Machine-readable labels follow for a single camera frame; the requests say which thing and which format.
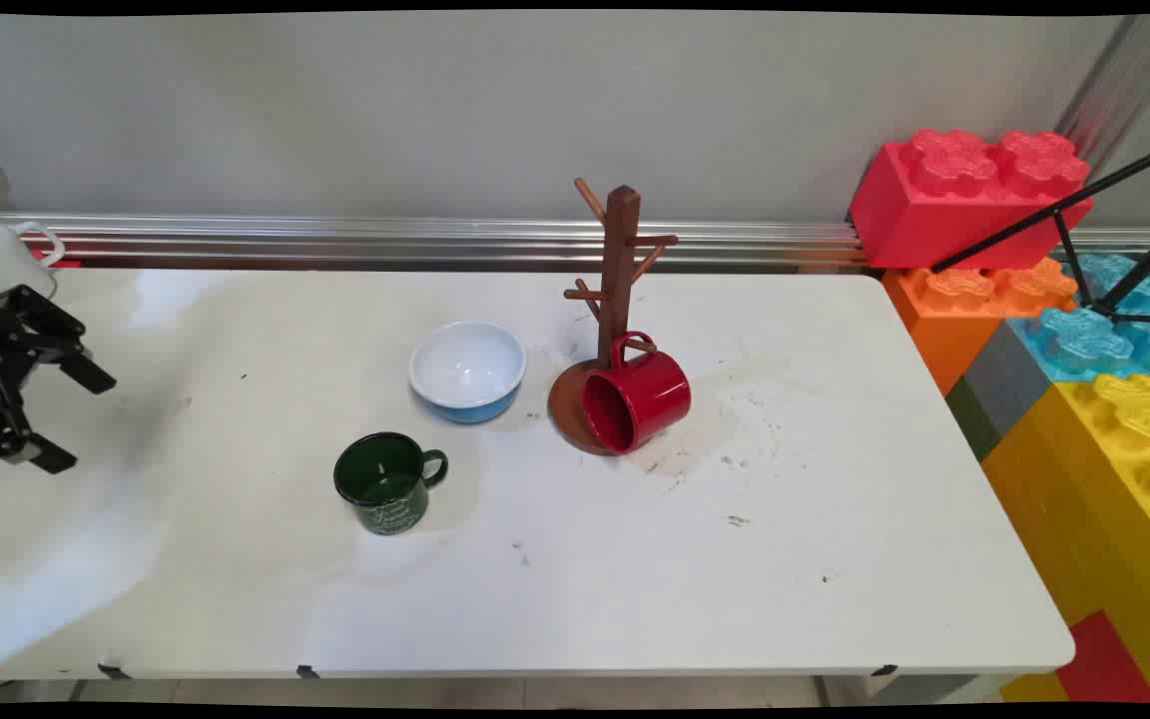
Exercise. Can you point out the dark green toy block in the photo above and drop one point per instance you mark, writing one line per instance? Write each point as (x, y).
(974, 419)

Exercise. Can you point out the dark green enamel mug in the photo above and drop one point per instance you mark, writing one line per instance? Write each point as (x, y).
(390, 489)

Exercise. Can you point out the flat red toy block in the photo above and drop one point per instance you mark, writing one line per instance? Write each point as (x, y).
(1104, 664)

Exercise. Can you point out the white mug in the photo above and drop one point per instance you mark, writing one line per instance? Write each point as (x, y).
(1, 260)

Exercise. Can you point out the horizontal aluminium rail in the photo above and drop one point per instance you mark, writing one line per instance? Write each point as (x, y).
(335, 240)

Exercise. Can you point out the giant blue toy brick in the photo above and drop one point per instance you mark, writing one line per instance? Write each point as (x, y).
(1084, 345)

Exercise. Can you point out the slanted aluminium post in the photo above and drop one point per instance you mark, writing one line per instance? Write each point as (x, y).
(1124, 80)

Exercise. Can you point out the giant yellow toy brick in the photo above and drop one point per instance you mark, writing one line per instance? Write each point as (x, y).
(1094, 499)

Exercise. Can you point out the black table edge clip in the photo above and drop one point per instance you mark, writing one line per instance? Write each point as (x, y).
(113, 671)
(883, 670)
(307, 672)

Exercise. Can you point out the black tripod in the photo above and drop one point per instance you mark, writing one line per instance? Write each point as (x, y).
(1064, 215)

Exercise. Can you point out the giant red toy brick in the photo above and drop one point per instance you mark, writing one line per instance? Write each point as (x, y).
(934, 215)

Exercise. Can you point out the red enamel mug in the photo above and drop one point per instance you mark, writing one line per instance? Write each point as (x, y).
(650, 394)

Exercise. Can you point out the white and blue bowl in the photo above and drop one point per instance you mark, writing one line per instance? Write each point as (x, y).
(467, 369)

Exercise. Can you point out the small red object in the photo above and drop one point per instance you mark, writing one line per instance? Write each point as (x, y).
(66, 262)

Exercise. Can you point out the brown wooden mug tree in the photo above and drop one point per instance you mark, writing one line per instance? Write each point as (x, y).
(622, 260)

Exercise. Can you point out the giant orange toy brick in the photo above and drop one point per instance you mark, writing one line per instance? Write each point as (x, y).
(944, 330)

